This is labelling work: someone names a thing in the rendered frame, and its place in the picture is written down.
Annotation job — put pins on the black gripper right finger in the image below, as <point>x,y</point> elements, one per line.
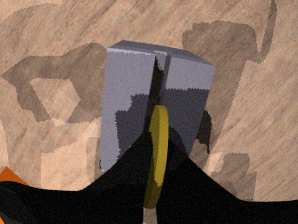
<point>189,196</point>

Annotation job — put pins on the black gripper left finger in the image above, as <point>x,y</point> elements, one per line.
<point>117,197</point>

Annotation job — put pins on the gold coin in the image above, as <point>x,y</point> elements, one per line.
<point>159,129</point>

